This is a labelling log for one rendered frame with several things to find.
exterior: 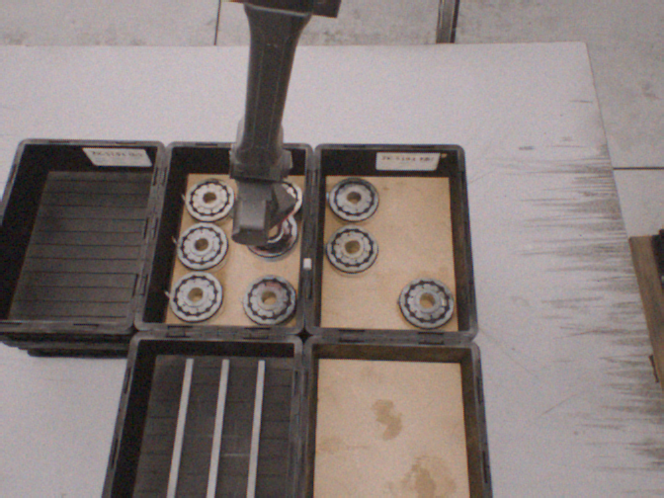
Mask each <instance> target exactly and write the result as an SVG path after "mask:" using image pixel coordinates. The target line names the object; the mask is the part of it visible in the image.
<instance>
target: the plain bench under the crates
mask: <svg viewBox="0 0 664 498"><path fill-rule="evenodd" d="M587 47H588V44H587V43H585V42H582V41H538V42H462V43H425V44H298V45H297V48H296V52H295V57H294V63H293V68H292V74H291V79H290V88H289V89H288V94H287V99H286V105H285V110H284V115H283V121H282V125H283V128H284V143H307V144H309V145H311V147H312V148H313V149H314V147H316V146H317V145H318V144H321V143H361V144H404V143H454V144H459V145H460V146H463V149H464V150H465V158H466V172H467V185H468V200H469V214H470V228H471V242H472V256H473V271H474V284H475V298H476V303H477V312H478V326H479V331H478V335H477V336H476V338H474V339H473V340H472V341H473V342H475V343H477V344H478V346H479V349H480V354H481V367H482V381H484V396H485V410H486V424H487V438H488V440H489V452H490V466H491V480H492V494H493V495H494V498H664V397H663V392H662V387H661V381H660V377H659V374H658V371H657V367H656V362H655V357H654V351H653V347H651V341H650V336H649V331H648V326H647V320H646V316H644V310H643V305H642V301H641V295H640V291H639V286H638V285H637V280H636V275H635V270H634V265H633V261H632V256H631V250H630V246H628V240H627V235H626V231H625V225H624V220H623V211H622V205H621V201H619V195H618V190H617V186H616V180H615V175H614V170H613V165H612V159H611V155H610V150H609V145H608V144H607V142H608V141H607V140H606V135H605V130H604V125H603V120H602V114H601V110H600V105H599V99H598V95H597V89H596V84H595V79H594V74H593V68H592V64H591V58H590V53H589V48H587ZM247 60H248V45H151V44H150V45H149V46H142V45H69V44H8V45H0V190H4V189H5V186H6V181H7V178H8V175H9V171H10V167H11V164H13V160H14V156H15V153H16V150H17V145H18V143H19V142H20V141H21V140H24V139H27V138H69V139H112V140H158V141H162V142H163V143H164V144H165V146H166V145H167V144H168V143H170V142H172V141H236V134H237V128H238V123H239V121H240V120H241V119H242V116H243V113H244V102H245V88H246V74H247ZM126 362H127V360H116V359H77V358H39V357H30V356H29V355H28V354H27V351H20V350H18V347H11V348H9V346H7V345H5V344H2V343H1V342H0V498H101V495H102V489H103V483H104V479H105V476H106V470H107V464H108V458H109V452H110V446H111V445H112V440H113V433H114V428H115V422H116V416H117V413H118V410H119V403H120V398H121V391H122V385H123V379H124V374H125V368H126Z"/></svg>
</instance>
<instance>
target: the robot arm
mask: <svg viewBox="0 0 664 498"><path fill-rule="evenodd" d="M221 1H227V2H235V3H242V4H243V9H244V12H245V14H246V17H247V21H248V28H249V45H248V60H247V74H246V88H245V102H244V113H243V116H242V119H241V120H240V121H239V123H238V128H237V134H236V144H231V145H230V146H231V149H230V158H229V160H230V161H229V173H228V174H229V179H234V180H235V183H236V186H237V189H238V191H237V199H238V200H237V201H236V202H235V204H234V207H232V208H230V209H229V210H228V214H229V216H231V218H232V219H233V224H232V236H231V238H232V241H233V242H235V243H237V244H240V245H245V246H262V245H265V244H267V243H268V241H269V230H271V229H273V228H274V227H275V226H277V224H278V223H279V222H280V223H283V222H284V221H285V220H287V219H288V218H289V217H290V216H291V215H292V214H293V213H294V212H295V206H294V205H295V198H294V197H293V195H292V194H291V193H290V192H289V191H288V190H286V189H285V188H284V187H283V186H282V181H283V178H285V179H287V178H288V177H289V172H290V167H291V152H290V151H287V150H284V149H283V145H284V128H283V125H282V121H283V115H284V110H285V105H286V99H287V94H288V89H289V88H290V83H291V74H292V68H293V63H294V57H295V52H296V48H297V44H298V41H299V39H300V36H301V33H303V31H304V29H305V28H306V26H307V24H308V23H309V22H310V20H311V17H312V16H319V17H325V18H333V19H337V17H338V12H339V8H341V5H342V0H221Z"/></svg>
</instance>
